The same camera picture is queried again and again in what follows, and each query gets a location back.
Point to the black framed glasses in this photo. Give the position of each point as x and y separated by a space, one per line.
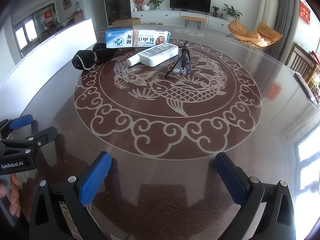
183 60

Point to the white lotion bottle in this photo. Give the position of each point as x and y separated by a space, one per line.
157 53

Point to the orange lounge chair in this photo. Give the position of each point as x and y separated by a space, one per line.
265 33

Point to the small potted plant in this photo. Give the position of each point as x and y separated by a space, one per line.
215 11

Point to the wooden chair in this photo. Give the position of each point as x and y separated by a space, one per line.
300 62

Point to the blue white ointment box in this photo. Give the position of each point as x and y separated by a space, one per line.
147 38

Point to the red flower arrangement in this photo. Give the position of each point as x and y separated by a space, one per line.
138 2

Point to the brown cardboard carton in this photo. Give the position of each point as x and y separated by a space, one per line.
126 22

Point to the covered standing air conditioner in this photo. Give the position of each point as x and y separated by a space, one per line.
267 7

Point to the grey curtain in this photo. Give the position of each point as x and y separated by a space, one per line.
285 20

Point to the white television cabinet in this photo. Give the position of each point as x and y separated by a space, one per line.
162 17

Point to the black remote control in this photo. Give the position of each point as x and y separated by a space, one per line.
307 87

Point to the black velvet pouch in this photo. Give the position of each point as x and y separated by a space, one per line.
106 52

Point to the black television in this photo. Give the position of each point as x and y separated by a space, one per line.
190 1

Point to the leafy potted plant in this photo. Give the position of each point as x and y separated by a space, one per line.
232 12

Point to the person's left hand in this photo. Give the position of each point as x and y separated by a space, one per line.
14 200

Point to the green potted plant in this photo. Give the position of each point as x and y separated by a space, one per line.
156 2

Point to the dark glass display cabinet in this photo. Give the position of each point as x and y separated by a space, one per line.
117 0

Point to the white round vase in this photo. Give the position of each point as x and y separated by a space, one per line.
145 7

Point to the red wall hanging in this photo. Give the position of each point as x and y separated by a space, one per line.
305 12

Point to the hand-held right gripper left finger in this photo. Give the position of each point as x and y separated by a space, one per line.
96 177

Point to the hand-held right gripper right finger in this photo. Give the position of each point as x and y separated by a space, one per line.
231 177

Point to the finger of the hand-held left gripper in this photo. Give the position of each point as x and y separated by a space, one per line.
21 121
45 134

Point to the brown patterned desktop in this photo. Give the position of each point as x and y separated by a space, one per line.
175 135

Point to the white cardboard box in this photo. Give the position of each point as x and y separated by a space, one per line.
50 52

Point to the red wall calendar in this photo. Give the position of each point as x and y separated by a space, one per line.
48 17

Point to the wooden bench with metal legs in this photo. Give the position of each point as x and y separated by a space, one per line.
193 18

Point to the framed wall painting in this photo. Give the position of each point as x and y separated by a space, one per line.
66 0

